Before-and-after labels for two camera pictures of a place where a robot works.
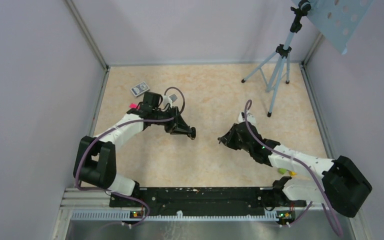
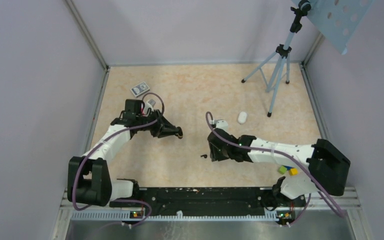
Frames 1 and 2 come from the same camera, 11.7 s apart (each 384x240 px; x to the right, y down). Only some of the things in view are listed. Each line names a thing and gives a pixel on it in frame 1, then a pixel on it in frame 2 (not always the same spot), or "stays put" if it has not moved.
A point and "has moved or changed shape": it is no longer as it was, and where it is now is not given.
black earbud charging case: (193, 133) has moved or changed shape
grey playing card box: (140, 88) stays put
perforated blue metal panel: (340, 19) stays put
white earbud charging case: (241, 119) stays put
